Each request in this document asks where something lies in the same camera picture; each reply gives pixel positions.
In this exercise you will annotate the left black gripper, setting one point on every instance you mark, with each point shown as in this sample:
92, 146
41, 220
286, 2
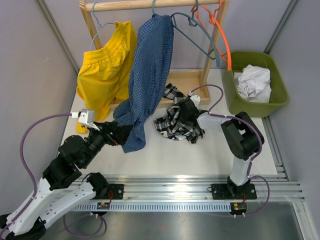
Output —
120, 133

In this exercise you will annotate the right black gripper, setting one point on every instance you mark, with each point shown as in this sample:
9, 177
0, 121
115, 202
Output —
183, 121

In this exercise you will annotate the black white checked shirt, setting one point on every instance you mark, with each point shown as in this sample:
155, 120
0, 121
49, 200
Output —
167, 124

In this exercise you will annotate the grey blue hanger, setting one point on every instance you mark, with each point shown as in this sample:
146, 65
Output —
200, 32

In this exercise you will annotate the orange hanger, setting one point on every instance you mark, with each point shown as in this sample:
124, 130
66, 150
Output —
216, 19

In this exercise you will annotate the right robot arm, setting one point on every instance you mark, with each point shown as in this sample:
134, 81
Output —
244, 141

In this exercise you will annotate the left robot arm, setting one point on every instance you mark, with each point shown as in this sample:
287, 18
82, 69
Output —
38, 213

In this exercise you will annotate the blue checked shirt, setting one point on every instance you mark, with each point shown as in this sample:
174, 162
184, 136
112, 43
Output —
147, 80

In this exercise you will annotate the teal hanger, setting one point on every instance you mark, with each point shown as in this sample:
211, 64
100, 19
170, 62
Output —
153, 7

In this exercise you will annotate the wooden clothes rack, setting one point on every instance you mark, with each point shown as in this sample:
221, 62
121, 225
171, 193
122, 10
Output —
184, 79

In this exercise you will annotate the yellow garment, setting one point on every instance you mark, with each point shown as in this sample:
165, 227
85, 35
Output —
105, 73

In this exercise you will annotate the green plastic basket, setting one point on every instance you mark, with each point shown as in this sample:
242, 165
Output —
235, 103

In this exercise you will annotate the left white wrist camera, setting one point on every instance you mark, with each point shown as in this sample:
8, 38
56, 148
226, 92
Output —
85, 120

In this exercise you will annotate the white slotted cable duct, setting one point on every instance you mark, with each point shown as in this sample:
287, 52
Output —
119, 206

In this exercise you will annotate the light blue wire hanger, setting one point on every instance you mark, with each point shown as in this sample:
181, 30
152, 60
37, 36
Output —
99, 26

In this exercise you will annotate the aluminium mounting rail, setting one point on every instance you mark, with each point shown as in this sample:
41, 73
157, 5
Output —
195, 188

